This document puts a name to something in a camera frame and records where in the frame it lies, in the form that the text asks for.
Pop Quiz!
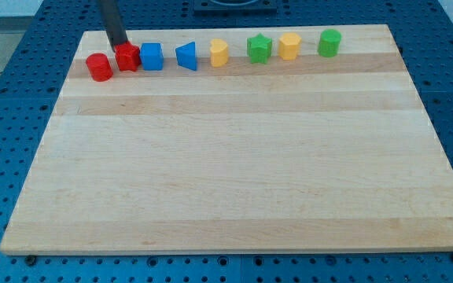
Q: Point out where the red cylinder block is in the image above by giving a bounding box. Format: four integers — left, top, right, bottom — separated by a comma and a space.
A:
86, 53, 113, 82

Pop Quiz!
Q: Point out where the green star block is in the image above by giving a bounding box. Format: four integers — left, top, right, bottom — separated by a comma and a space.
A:
247, 33, 273, 64

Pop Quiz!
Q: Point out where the red star block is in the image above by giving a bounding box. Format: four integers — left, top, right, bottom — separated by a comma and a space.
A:
115, 42, 141, 72

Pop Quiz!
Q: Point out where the wooden board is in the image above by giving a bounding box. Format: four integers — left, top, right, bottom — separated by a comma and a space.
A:
0, 24, 453, 255

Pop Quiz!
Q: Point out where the yellow heart block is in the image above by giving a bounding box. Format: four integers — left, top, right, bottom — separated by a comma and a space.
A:
209, 39, 229, 68

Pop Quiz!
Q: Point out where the blue triangle block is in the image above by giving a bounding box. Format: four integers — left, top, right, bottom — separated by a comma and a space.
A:
175, 42, 197, 71

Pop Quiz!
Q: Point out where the blue cube block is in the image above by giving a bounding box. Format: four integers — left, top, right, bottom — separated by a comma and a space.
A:
140, 42, 164, 71

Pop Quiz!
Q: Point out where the yellow hexagon block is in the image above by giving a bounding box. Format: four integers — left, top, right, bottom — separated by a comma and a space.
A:
278, 32, 301, 61

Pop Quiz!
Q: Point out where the green cylinder block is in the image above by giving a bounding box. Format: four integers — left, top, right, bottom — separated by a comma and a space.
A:
318, 29, 341, 57

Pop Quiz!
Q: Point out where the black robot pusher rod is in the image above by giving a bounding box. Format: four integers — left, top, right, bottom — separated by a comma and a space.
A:
97, 0, 128, 52

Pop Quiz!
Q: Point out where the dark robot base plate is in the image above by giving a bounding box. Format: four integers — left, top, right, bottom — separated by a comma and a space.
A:
193, 0, 278, 15

